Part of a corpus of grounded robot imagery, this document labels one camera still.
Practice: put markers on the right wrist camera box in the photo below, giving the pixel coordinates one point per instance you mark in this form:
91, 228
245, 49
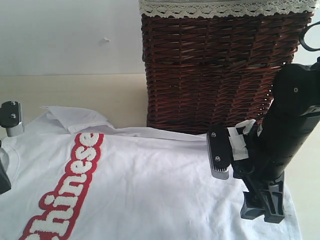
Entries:
219, 150

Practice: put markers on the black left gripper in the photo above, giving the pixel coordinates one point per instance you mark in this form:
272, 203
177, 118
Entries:
5, 183

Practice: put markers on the white t-shirt red lettering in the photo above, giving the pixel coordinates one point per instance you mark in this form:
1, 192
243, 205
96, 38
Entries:
76, 177

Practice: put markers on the brown wicker basket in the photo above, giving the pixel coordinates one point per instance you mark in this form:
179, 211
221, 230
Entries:
219, 70

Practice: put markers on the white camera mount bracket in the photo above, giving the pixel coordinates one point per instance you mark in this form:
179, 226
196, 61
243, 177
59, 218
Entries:
237, 141

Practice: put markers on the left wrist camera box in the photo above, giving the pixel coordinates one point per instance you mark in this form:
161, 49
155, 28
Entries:
11, 118

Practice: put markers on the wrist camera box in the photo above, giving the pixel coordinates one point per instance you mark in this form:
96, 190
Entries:
219, 150
11, 118

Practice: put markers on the lace trimmed basket liner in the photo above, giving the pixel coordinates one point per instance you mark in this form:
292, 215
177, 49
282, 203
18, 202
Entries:
224, 8

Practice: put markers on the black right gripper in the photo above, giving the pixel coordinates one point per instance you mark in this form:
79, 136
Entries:
290, 119

